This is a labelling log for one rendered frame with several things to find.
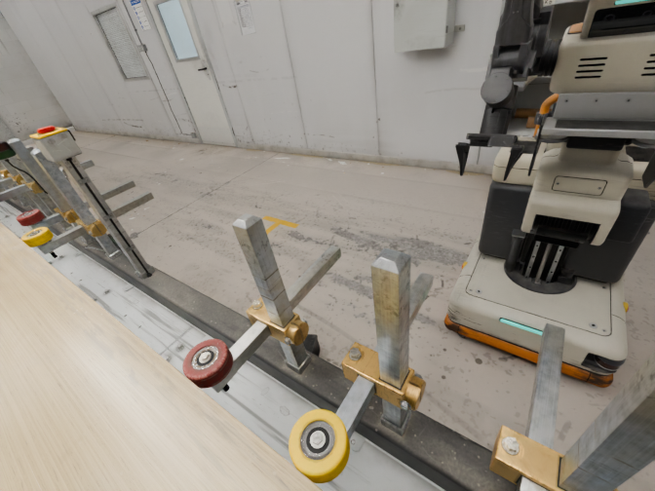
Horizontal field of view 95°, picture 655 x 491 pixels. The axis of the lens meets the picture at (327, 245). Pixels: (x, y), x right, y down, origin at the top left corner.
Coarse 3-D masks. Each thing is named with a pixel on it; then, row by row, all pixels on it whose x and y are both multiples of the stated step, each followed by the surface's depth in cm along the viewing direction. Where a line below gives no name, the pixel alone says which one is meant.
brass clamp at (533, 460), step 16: (512, 432) 44; (496, 448) 43; (528, 448) 42; (544, 448) 42; (496, 464) 43; (512, 464) 41; (528, 464) 41; (544, 464) 40; (512, 480) 43; (544, 480) 39
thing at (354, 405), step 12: (420, 276) 68; (432, 276) 67; (420, 288) 65; (420, 300) 63; (360, 384) 50; (372, 384) 50; (348, 396) 49; (360, 396) 49; (372, 396) 51; (348, 408) 47; (360, 408) 47; (348, 420) 46; (348, 432) 45
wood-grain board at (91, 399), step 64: (0, 256) 97; (0, 320) 71; (64, 320) 68; (0, 384) 56; (64, 384) 54; (128, 384) 52; (192, 384) 50; (0, 448) 46; (64, 448) 45; (128, 448) 43; (192, 448) 42; (256, 448) 41
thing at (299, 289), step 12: (324, 252) 80; (336, 252) 80; (312, 264) 77; (324, 264) 76; (312, 276) 73; (300, 288) 70; (300, 300) 71; (264, 324) 63; (252, 336) 61; (264, 336) 63; (240, 348) 59; (252, 348) 61; (240, 360) 59
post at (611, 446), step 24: (648, 360) 26; (648, 384) 25; (624, 408) 28; (648, 408) 25; (600, 432) 31; (624, 432) 28; (648, 432) 26; (576, 456) 35; (600, 456) 31; (624, 456) 29; (648, 456) 28; (576, 480) 36; (600, 480) 33; (624, 480) 31
